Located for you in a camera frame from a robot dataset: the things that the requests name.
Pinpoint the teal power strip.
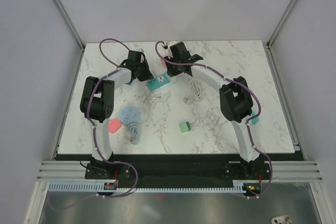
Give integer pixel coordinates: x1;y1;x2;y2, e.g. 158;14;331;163
146;73;170;91

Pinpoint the green cube plug adapter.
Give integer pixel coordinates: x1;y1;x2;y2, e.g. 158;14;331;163
179;121;193;133

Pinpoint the pink plug adapter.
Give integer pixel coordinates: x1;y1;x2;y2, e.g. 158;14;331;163
108;118;122;134

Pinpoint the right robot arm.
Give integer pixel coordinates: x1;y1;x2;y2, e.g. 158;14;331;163
162;41;259;179

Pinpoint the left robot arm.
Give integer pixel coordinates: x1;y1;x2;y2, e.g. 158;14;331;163
80;50;153;178

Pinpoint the light blue round socket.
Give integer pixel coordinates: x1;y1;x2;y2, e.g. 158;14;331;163
118;106;141;126

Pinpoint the teal wedge-shaped socket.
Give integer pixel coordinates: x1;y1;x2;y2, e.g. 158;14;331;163
250;111;259;125

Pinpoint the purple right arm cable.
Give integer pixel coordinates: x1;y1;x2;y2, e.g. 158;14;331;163
155;41;274;200

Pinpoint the white coiled power cable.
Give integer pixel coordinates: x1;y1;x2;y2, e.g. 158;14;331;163
183;78;204;103

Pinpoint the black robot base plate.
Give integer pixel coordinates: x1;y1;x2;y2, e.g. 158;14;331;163
85;154;271;187

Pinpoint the white slotted cable duct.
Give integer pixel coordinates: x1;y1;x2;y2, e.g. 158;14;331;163
48;182;246;194

